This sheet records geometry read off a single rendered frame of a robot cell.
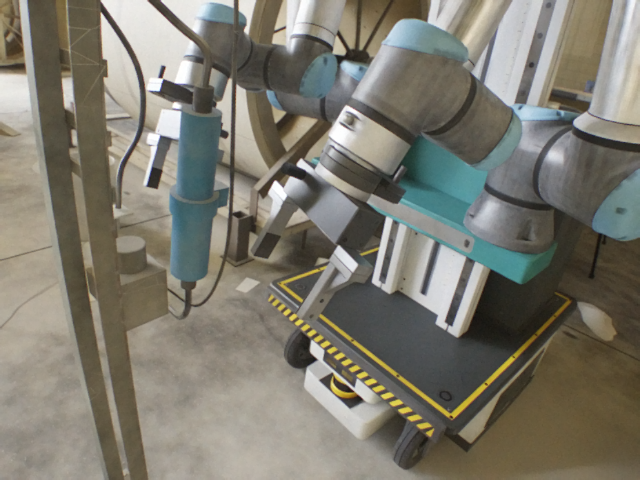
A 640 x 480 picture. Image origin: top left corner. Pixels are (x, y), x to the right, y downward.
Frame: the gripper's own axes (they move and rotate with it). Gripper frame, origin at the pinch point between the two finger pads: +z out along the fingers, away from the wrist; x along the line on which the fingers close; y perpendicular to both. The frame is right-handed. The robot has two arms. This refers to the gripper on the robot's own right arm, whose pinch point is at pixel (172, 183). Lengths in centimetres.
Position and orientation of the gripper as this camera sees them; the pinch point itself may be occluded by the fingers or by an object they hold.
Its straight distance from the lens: 81.7
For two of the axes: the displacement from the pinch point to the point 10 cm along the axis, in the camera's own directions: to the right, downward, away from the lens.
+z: -2.9, 9.6, 0.6
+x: -7.9, -2.7, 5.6
